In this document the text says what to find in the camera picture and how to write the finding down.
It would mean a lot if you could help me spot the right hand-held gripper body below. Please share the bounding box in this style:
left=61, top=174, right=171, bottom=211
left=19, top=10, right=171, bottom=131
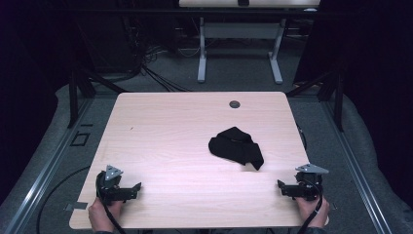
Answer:
left=286, top=163, right=330, bottom=202

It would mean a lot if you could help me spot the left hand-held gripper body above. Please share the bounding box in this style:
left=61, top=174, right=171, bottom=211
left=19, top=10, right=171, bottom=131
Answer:
left=95, top=164, right=131, bottom=206

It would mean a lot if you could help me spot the black cloth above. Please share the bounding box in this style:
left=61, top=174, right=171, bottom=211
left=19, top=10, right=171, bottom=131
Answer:
left=207, top=126, right=265, bottom=172

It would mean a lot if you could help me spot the person's right hand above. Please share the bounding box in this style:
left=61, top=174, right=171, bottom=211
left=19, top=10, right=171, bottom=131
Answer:
left=294, top=194, right=331, bottom=229

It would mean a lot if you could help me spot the person's left hand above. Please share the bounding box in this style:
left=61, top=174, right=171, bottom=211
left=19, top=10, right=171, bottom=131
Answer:
left=88, top=196, right=125, bottom=234

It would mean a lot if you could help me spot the grey tape strip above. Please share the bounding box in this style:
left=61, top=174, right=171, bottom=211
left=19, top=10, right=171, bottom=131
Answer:
left=63, top=201, right=89, bottom=212

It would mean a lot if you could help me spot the black metal stand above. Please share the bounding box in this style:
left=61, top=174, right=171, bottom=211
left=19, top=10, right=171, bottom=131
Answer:
left=66, top=64, right=131, bottom=129
left=285, top=66, right=346, bottom=133

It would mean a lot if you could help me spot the white desk with metal legs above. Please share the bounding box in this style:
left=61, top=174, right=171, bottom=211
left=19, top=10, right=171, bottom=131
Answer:
left=178, top=0, right=321, bottom=85

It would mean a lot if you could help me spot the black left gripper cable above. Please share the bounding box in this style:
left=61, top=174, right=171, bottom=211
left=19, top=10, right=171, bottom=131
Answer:
left=95, top=171, right=128, bottom=234

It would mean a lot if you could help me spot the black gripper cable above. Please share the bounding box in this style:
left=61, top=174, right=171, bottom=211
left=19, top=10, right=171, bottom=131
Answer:
left=296, top=177, right=324, bottom=234
left=95, top=171, right=128, bottom=234

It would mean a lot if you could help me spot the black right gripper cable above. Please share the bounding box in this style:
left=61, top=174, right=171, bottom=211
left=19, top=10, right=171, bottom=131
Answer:
left=296, top=177, right=324, bottom=234

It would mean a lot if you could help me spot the aluminium floor rail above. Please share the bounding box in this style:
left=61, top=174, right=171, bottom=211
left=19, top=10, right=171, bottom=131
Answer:
left=3, top=97, right=95, bottom=234
left=319, top=98, right=394, bottom=234

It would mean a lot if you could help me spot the black floor cable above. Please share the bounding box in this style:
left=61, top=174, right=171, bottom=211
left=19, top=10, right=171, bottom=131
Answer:
left=35, top=165, right=92, bottom=234

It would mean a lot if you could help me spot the bundle of black cables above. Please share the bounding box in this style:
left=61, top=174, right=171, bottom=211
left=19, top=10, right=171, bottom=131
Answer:
left=130, top=13, right=193, bottom=94

